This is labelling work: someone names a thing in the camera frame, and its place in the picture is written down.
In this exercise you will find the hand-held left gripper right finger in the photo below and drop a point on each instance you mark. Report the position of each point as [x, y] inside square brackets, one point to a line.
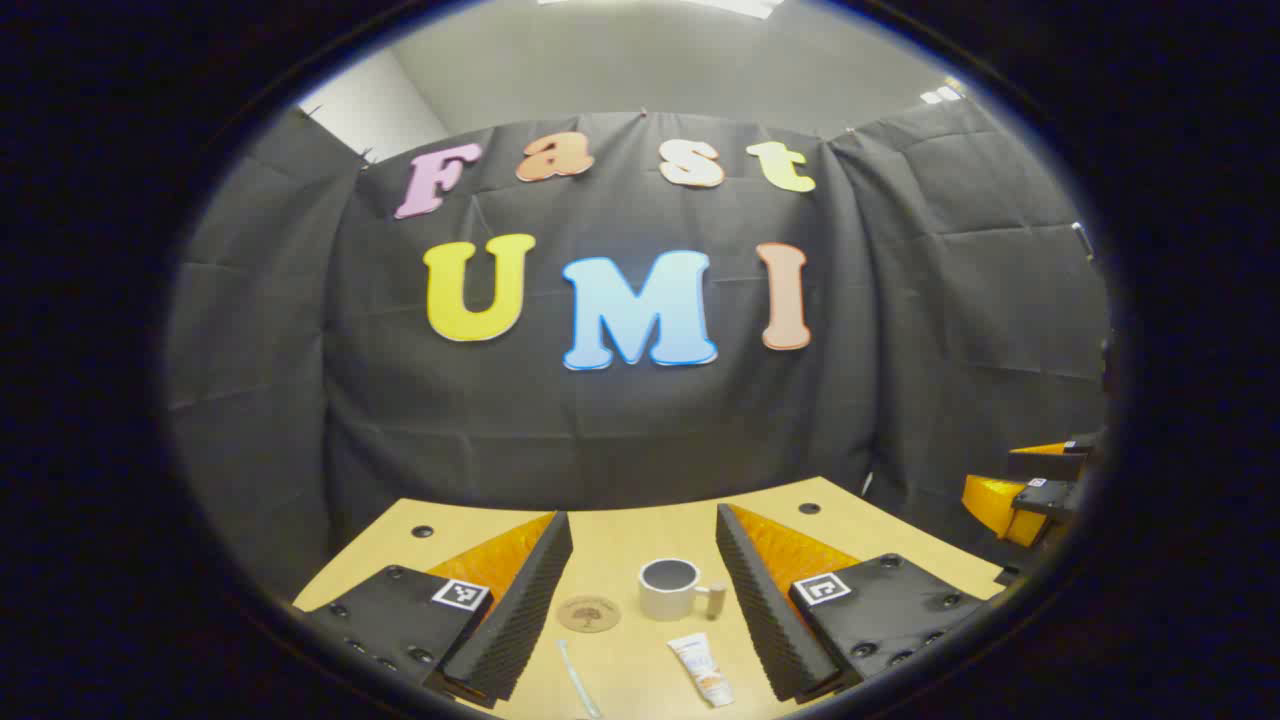
[765, 610]

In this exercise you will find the wooden desktop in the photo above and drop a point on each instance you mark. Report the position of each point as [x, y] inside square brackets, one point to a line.
[630, 540]

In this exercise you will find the pale blue toothbrush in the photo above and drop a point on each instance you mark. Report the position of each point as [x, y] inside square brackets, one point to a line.
[578, 680]

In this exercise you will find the white toothpaste tube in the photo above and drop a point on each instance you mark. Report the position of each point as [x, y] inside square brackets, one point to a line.
[702, 668]

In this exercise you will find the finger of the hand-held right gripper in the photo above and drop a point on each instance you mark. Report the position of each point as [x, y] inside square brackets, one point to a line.
[1045, 465]
[1000, 505]

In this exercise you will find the black backdrop cloth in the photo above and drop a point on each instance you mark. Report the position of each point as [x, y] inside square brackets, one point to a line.
[620, 430]

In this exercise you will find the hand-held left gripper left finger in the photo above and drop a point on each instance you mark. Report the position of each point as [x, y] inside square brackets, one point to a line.
[520, 610]

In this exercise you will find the round wooden coaster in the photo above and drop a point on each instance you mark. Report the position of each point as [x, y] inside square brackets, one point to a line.
[588, 613]

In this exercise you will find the ceiling light panel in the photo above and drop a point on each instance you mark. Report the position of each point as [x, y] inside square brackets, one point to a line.
[735, 6]
[940, 94]

